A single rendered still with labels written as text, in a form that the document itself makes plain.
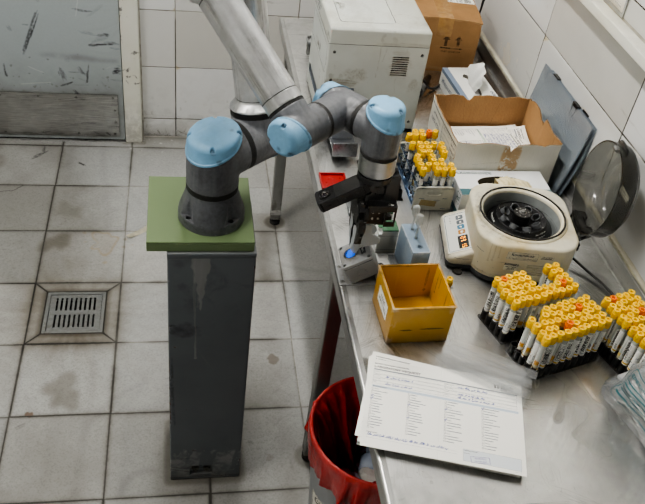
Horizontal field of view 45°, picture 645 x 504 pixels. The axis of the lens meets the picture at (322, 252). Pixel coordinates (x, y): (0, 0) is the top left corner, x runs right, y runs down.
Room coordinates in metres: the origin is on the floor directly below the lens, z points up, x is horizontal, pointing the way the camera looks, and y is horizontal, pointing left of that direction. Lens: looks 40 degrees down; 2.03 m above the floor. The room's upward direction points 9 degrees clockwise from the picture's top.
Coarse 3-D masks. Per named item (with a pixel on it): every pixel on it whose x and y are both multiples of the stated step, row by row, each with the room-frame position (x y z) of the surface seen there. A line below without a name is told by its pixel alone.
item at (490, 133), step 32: (448, 96) 1.94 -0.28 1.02; (480, 96) 1.96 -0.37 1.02; (448, 128) 1.77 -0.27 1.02; (480, 128) 1.93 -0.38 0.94; (512, 128) 1.95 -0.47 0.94; (544, 128) 1.87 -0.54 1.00; (448, 160) 1.72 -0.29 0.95; (480, 160) 1.71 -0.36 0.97; (512, 160) 1.73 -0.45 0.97; (544, 160) 1.75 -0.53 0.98
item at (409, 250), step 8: (408, 224) 1.40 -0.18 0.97; (400, 232) 1.39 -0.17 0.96; (408, 232) 1.37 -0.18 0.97; (400, 240) 1.38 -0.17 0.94; (408, 240) 1.34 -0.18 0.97; (416, 240) 1.34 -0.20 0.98; (424, 240) 1.35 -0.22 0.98; (400, 248) 1.37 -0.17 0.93; (408, 248) 1.33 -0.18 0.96; (416, 248) 1.32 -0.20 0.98; (424, 248) 1.32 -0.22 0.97; (392, 256) 1.39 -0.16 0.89; (400, 256) 1.36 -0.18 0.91; (408, 256) 1.32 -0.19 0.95; (416, 256) 1.30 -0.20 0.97; (424, 256) 1.31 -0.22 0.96
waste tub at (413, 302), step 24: (408, 264) 1.26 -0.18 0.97; (432, 264) 1.27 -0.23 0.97; (384, 288) 1.19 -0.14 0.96; (408, 288) 1.26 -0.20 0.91; (432, 288) 1.27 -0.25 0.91; (384, 312) 1.16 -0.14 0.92; (408, 312) 1.13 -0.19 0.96; (432, 312) 1.14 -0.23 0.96; (384, 336) 1.13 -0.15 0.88; (408, 336) 1.13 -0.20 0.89; (432, 336) 1.15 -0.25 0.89
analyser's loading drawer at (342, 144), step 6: (342, 132) 1.81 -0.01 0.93; (330, 138) 1.80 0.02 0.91; (336, 138) 1.81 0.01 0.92; (342, 138) 1.81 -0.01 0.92; (348, 138) 1.81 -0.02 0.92; (336, 144) 1.75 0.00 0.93; (342, 144) 1.75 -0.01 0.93; (348, 144) 1.76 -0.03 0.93; (354, 144) 1.76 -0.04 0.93; (336, 150) 1.75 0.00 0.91; (342, 150) 1.75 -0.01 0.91; (348, 150) 1.76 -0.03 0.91; (354, 150) 1.76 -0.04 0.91; (342, 156) 1.75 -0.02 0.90; (348, 156) 1.76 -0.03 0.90; (354, 156) 1.76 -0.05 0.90
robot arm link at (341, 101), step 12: (324, 84) 1.40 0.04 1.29; (336, 84) 1.40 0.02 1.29; (324, 96) 1.36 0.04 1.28; (336, 96) 1.35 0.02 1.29; (348, 96) 1.36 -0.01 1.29; (360, 96) 1.37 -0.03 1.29; (336, 108) 1.32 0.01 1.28; (348, 108) 1.33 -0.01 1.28; (360, 108) 1.33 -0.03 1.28; (336, 120) 1.30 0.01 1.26; (348, 120) 1.32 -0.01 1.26; (336, 132) 1.31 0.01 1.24; (348, 132) 1.33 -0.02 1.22
